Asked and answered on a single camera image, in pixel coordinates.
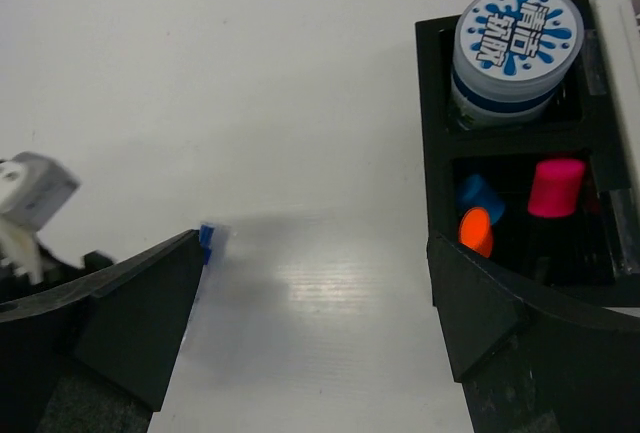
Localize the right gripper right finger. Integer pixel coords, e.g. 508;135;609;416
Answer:
427;233;639;432

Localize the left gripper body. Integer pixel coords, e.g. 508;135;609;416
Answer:
0;247;116;299

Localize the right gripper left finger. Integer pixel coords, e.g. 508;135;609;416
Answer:
1;230;203;432

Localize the orange cap highlighter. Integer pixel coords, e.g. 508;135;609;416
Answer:
458;207;494;258

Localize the pink cap highlighter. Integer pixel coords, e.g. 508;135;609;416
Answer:
527;158;586;219

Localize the blue cap highlighter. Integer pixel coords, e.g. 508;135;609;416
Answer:
455;174;506;225

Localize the blue white round jar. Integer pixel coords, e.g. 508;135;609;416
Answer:
451;0;585;130

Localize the black slotted organizer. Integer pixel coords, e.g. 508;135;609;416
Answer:
415;0;639;308

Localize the white slotted organizer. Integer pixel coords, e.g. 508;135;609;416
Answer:
590;0;639;274

